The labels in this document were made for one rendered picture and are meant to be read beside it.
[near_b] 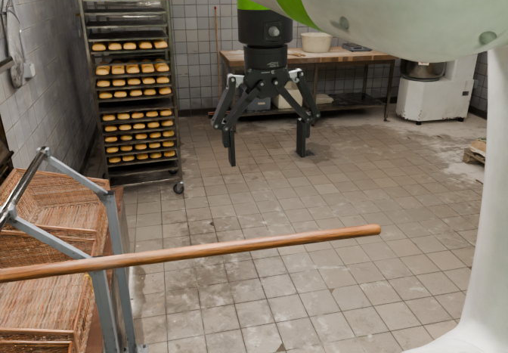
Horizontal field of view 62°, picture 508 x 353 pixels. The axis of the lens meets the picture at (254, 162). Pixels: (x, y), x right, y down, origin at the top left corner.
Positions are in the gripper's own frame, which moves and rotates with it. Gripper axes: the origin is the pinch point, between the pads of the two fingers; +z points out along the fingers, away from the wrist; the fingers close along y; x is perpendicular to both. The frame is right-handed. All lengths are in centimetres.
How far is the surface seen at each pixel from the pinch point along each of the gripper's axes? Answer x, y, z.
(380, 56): 415, 270, 69
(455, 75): 389, 365, 96
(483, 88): 407, 429, 123
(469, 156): 264, 294, 149
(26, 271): 13, -51, 26
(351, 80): 500, 276, 119
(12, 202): 54, -64, 29
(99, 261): 12.8, -35.6, 26.8
